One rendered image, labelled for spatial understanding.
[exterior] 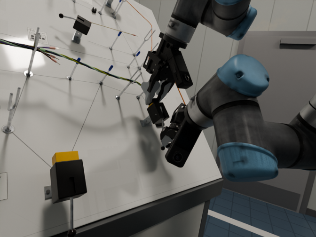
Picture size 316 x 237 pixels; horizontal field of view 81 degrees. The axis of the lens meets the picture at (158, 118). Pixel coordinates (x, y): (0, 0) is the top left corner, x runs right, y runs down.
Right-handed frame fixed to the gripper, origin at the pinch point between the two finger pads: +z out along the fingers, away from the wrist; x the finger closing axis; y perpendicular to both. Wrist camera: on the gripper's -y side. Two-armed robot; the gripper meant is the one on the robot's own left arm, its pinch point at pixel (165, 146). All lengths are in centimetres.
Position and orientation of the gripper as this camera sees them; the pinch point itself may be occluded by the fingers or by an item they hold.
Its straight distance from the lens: 58.3
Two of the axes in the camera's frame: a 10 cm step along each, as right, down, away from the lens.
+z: -3.2, 4.2, 8.5
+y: 3.4, -7.9, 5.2
